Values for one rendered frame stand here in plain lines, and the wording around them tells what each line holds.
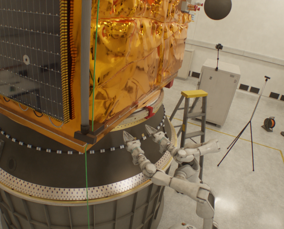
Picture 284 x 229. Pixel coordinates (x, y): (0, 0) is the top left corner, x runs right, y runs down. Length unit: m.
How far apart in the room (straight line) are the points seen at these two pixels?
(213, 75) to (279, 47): 4.60
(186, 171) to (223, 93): 3.77
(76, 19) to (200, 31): 8.24
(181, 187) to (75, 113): 0.70
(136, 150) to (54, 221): 1.03
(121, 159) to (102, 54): 0.94
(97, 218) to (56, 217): 0.34
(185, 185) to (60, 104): 0.80
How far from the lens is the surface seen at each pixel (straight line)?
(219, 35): 8.93
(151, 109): 1.72
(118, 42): 1.09
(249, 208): 3.72
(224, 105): 5.26
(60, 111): 1.05
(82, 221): 1.95
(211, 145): 1.57
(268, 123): 6.43
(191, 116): 2.93
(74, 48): 0.94
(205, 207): 1.82
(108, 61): 1.04
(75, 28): 0.92
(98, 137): 1.24
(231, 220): 3.41
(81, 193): 1.67
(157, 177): 1.23
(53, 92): 1.04
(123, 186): 1.72
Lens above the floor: 2.49
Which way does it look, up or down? 27 degrees down
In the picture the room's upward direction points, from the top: 9 degrees clockwise
